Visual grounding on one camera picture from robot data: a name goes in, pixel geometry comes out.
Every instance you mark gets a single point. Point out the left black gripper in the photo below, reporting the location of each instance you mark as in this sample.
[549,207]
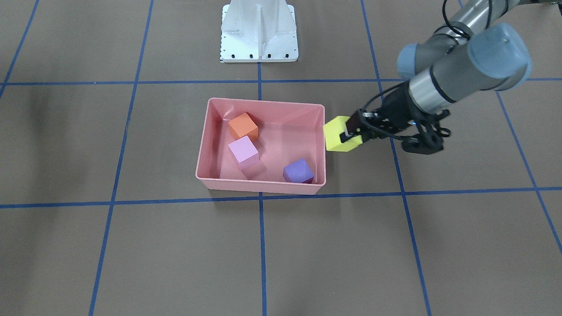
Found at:
[396,110]

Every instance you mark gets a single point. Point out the yellow foam block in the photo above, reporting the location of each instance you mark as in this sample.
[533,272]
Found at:
[332,131]

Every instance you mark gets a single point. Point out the purple foam block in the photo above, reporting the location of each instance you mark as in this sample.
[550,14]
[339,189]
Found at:
[298,172]

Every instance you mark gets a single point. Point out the pink foam block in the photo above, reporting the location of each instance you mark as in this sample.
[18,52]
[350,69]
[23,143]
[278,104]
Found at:
[244,152]

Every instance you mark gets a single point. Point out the orange foam block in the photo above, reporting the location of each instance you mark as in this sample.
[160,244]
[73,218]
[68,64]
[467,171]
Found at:
[243,125]

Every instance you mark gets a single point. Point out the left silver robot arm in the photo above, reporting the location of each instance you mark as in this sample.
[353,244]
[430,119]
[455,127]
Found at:
[470,52]

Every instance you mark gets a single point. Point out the pink plastic bin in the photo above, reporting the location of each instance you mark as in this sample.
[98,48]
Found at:
[287,132]

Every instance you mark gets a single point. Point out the white pedestal column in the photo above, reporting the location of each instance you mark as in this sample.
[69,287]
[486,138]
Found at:
[258,31]

